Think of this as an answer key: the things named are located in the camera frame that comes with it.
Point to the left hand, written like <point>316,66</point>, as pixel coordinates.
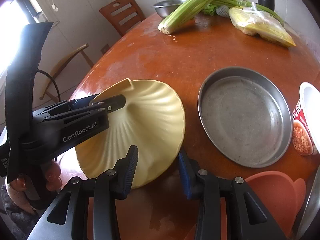
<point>16,189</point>

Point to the yellow shell-shaped plate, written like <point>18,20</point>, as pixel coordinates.
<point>152,119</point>

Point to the bagged yellow corn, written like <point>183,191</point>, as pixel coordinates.
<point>252,21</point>

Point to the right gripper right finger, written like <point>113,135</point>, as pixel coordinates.
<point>228,209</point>

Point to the stainless steel mixing bowl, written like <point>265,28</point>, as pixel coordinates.
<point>165,8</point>

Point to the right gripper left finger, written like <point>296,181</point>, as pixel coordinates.
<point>67,215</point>

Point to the green onion bunch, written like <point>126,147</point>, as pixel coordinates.
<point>244,3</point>

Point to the red wooden chair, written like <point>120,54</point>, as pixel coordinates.
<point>123,15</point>

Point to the red instant noodle cup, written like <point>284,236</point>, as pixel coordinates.
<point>305,116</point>

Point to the steel pot rim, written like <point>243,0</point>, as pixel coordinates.
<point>307,221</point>

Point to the light wooden armchair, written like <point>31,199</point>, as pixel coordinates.
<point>58,68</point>

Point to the round steel tray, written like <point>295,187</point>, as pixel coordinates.
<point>245,116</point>

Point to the white foam-netted fruit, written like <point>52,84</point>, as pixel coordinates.
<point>223,11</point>

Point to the celery bunch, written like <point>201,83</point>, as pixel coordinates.
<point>182,15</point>

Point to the orange plastic bowl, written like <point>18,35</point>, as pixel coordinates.
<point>281,195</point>

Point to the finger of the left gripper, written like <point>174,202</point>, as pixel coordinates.
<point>62,107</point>
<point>91,114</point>

